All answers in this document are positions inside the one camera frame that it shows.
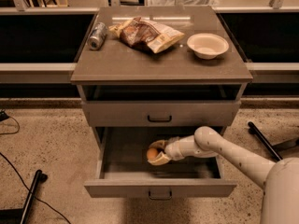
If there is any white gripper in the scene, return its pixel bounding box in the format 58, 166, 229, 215
148, 137, 190, 165

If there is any orange fruit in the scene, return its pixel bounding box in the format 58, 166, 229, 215
147, 148, 159, 160

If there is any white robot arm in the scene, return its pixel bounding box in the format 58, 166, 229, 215
147, 126, 299, 224

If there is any closed upper grey drawer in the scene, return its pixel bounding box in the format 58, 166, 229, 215
82, 101, 240, 127

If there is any open grey drawer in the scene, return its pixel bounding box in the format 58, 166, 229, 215
84, 127, 236, 200

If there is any grey drawer cabinet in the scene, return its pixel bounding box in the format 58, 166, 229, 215
70, 6, 254, 200

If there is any black stand leg right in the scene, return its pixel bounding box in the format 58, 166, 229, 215
248, 121, 299, 161

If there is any black stand leg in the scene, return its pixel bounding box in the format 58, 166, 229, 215
0, 170, 48, 224
248, 121, 299, 161

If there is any white paper bowl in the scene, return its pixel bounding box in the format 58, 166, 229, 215
187, 34, 229, 60

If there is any brown chip bag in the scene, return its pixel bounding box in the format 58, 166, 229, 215
109, 17, 184, 54

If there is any silver soda can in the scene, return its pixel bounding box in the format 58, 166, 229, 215
87, 22, 107, 50

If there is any black stand leg left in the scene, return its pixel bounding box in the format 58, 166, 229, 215
0, 170, 48, 224

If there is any grey metal railing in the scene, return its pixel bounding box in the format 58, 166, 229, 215
0, 0, 299, 83

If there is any black floor cable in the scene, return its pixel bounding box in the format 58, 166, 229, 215
0, 109, 72, 224

